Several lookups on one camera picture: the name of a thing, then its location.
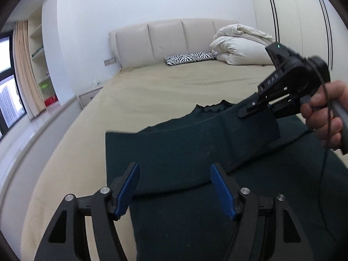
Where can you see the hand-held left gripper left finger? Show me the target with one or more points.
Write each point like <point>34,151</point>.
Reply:
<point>128,190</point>

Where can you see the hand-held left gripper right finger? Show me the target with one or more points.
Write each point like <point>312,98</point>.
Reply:
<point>223,193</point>

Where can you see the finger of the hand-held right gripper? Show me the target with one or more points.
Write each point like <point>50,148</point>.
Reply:
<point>252,106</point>

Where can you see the dark green sweater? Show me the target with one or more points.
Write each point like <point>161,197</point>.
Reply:
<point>176,152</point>

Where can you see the person's right hand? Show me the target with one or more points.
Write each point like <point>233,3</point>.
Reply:
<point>326,114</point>

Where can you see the white wardrobe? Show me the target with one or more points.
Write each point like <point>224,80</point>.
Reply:
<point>296,13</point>

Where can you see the folded white duvet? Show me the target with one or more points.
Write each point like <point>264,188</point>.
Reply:
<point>239,46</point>

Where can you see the zebra print pillow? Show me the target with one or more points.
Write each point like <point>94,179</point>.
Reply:
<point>190,57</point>

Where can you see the bed with beige sheet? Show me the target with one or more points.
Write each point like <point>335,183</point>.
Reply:
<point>163,87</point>

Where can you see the white nightstand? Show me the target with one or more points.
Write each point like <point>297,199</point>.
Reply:
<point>88,96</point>

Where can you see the beige padded headboard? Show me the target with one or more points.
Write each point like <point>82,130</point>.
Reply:
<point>165,40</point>

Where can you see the red box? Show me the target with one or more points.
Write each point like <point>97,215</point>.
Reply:
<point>50,101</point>

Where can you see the green plastic container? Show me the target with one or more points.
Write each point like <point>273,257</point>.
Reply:
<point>44,84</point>

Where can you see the black framed window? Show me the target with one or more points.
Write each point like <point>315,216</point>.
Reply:
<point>8,95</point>

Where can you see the beige curtain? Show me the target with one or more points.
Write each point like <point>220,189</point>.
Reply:
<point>27,70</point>

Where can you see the wall switch panel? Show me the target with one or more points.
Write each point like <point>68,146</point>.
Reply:
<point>110,61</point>

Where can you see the white wall shelf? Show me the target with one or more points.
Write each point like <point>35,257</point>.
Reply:
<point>38,40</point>

